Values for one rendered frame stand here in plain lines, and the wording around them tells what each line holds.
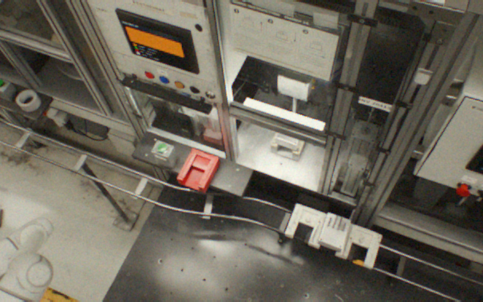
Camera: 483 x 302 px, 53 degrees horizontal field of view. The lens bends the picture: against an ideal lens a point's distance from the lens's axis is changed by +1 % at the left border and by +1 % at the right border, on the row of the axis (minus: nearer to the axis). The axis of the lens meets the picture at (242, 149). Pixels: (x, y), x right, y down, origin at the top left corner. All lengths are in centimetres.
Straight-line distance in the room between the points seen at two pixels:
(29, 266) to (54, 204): 175
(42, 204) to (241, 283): 162
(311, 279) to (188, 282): 54
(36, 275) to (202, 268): 85
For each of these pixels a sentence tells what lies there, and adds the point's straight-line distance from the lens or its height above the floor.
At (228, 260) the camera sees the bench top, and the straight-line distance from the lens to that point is 218.
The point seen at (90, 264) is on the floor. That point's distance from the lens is 306.
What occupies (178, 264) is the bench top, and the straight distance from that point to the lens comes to 220.
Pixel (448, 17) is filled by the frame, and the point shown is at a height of 200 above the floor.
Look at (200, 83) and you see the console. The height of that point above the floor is 147.
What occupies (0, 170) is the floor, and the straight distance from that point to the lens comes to 357.
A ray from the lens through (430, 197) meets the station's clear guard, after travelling 184.
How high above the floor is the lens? 278
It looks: 62 degrees down
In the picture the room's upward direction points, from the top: 7 degrees counter-clockwise
